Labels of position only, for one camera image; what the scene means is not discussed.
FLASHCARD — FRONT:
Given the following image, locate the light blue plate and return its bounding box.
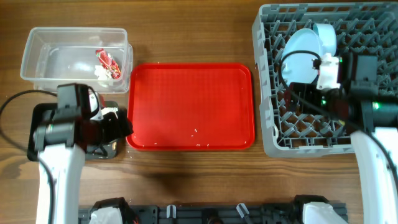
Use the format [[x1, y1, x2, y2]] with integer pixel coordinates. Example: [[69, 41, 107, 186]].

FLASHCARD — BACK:
[[282, 28, 323, 85]]

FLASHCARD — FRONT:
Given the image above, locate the white tissue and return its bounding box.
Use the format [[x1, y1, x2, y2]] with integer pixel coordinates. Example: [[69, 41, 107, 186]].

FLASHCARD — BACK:
[[95, 65, 113, 88]]

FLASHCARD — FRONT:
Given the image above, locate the red snack wrapper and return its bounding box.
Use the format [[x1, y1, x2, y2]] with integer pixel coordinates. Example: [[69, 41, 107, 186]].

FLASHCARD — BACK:
[[95, 49, 121, 80]]

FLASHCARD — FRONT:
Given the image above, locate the light blue bowl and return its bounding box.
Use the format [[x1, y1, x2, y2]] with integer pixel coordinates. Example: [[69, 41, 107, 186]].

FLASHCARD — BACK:
[[313, 23, 337, 56]]

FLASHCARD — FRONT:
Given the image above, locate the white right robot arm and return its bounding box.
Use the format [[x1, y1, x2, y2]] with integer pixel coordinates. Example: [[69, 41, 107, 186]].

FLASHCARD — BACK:
[[284, 83, 397, 223]]

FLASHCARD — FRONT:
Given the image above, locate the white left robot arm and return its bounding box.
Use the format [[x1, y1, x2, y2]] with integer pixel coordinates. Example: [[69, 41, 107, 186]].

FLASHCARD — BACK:
[[34, 108, 132, 223]]

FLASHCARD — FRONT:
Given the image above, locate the black waste tray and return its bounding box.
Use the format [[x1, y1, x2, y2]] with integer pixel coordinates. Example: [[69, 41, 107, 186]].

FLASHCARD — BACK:
[[27, 103, 120, 162]]

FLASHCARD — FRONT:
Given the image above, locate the clear plastic waste bin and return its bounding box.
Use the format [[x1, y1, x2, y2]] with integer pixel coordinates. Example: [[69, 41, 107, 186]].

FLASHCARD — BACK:
[[20, 27, 133, 94]]

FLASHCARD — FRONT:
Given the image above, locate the grey dishwasher rack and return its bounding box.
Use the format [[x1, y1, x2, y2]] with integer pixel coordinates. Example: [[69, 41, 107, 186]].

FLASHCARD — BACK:
[[252, 2, 397, 157]]

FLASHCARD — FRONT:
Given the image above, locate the red serving tray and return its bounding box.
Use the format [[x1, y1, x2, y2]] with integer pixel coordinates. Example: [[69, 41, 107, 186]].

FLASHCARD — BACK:
[[126, 63, 255, 151]]

